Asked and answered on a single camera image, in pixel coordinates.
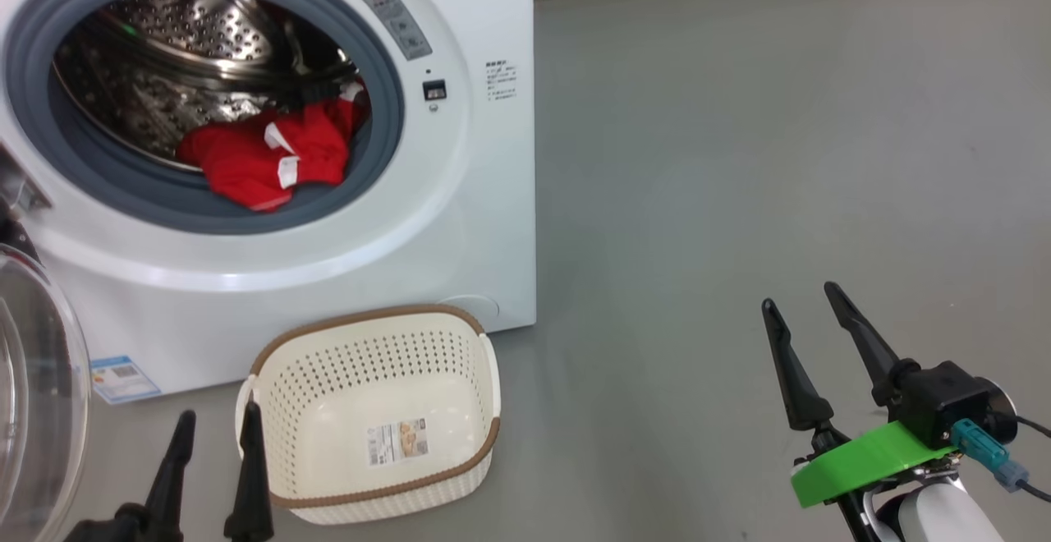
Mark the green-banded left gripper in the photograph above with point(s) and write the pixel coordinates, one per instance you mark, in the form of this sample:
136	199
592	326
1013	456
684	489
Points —
123	527

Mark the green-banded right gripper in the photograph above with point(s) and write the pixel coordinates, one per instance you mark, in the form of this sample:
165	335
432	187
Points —
862	464

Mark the black round glass washer door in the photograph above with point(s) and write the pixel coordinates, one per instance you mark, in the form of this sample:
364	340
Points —
41	411

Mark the red sports jersey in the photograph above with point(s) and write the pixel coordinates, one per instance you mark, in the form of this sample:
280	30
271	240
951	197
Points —
254	164

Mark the cream laundry basket brown rim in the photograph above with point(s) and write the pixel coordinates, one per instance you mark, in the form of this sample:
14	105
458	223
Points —
328	411

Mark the printed paper product label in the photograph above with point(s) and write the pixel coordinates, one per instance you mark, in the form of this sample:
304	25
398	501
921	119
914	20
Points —
397	442

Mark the white front-load washing machine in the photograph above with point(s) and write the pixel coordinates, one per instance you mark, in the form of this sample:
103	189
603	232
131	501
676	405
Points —
460	197

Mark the grey rubber door gasket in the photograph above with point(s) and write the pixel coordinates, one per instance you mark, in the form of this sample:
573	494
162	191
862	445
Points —
49	140

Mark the steel washing machine drum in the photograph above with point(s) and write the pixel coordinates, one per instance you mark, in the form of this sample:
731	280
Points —
156	57

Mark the blue energy label sticker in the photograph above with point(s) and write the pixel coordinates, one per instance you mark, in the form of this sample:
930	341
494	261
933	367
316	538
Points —
125	378

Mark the round white filter cover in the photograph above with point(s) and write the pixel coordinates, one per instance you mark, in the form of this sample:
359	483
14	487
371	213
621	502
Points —
484	306

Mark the grey warning sticker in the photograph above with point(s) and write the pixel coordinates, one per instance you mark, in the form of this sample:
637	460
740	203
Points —
396	21

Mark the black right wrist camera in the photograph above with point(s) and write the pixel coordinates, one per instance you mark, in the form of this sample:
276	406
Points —
944	398

